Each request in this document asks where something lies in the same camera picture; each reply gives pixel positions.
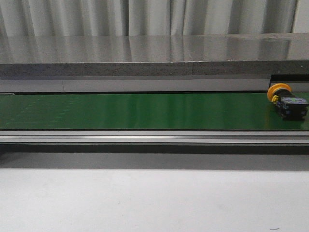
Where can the yellow push button switch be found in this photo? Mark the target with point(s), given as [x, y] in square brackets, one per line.
[287, 105]

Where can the green conveyor belt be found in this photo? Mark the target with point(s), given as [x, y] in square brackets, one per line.
[156, 111]

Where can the grey curtain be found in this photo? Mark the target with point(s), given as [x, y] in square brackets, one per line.
[151, 17]

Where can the grey stone slab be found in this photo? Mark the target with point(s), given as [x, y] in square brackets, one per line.
[253, 54]

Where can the aluminium conveyor front rail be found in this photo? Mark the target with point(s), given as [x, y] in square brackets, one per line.
[166, 137]

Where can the grey conveyor back rail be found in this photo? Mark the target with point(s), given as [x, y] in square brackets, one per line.
[186, 83]

